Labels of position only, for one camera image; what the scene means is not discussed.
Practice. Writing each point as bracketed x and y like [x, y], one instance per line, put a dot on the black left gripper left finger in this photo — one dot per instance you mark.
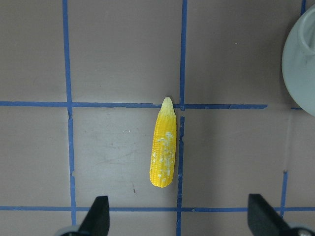
[96, 222]

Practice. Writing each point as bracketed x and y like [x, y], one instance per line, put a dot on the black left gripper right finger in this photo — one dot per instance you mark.
[263, 219]

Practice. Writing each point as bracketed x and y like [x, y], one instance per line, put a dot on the yellow corn cob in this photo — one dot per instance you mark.
[163, 154]

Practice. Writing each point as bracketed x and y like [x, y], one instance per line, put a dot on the pale green cooking pot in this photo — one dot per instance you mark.
[298, 62]

